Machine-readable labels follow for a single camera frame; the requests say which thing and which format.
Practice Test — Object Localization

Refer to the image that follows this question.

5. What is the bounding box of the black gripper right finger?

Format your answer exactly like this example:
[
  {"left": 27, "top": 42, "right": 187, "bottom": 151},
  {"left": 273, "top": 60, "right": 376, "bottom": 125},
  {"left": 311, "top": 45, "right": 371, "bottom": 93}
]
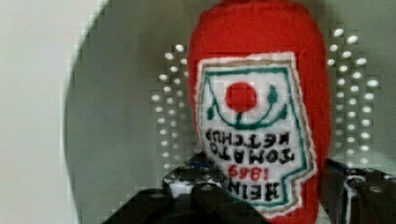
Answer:
[{"left": 320, "top": 160, "right": 396, "bottom": 224}]

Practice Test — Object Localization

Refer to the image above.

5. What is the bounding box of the red plush ketchup bottle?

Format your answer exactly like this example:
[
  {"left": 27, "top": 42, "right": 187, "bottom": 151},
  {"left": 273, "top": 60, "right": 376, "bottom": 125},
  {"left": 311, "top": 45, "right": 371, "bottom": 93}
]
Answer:
[{"left": 188, "top": 0, "right": 331, "bottom": 224}]

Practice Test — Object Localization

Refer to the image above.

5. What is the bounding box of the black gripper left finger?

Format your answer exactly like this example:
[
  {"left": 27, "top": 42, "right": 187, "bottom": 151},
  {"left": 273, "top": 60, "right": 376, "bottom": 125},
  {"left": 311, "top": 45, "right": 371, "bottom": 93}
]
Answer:
[{"left": 103, "top": 153, "right": 270, "bottom": 224}]

